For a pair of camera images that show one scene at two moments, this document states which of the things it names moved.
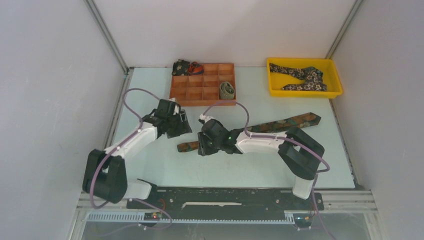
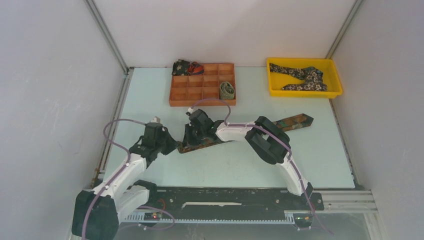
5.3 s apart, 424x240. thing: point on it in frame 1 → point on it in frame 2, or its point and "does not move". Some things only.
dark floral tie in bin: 312,77 does not move
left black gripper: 183,127 → 172,144
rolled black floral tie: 180,68 does not move
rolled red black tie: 195,69 does not move
